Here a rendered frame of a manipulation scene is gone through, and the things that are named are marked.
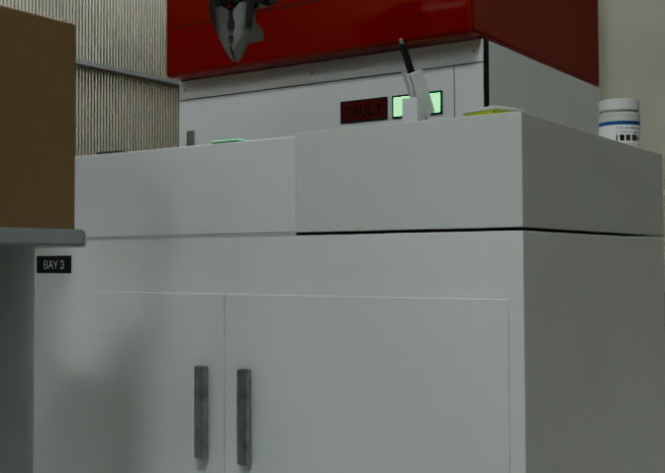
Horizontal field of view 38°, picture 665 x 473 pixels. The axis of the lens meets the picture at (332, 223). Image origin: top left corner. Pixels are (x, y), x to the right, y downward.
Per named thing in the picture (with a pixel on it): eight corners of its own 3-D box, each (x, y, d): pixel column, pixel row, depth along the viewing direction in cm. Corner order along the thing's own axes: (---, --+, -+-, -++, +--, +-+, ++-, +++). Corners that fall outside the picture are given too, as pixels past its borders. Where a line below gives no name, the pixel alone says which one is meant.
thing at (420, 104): (416, 151, 168) (416, 75, 169) (436, 150, 166) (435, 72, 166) (398, 148, 163) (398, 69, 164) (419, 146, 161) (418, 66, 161)
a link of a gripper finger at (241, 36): (269, 63, 156) (269, 7, 157) (245, 57, 152) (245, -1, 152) (254, 66, 158) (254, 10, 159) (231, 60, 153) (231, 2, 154)
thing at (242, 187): (83, 239, 180) (83, 163, 180) (332, 234, 149) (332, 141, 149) (42, 238, 172) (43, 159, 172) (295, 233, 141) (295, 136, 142)
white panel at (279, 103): (185, 244, 240) (185, 82, 242) (490, 238, 195) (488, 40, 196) (176, 244, 238) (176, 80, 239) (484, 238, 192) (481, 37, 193)
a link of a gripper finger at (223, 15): (254, 66, 158) (254, 10, 159) (231, 60, 153) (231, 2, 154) (239, 68, 160) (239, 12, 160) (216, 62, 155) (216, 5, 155)
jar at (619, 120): (607, 157, 178) (606, 105, 179) (645, 154, 174) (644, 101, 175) (593, 153, 172) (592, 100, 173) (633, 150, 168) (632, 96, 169)
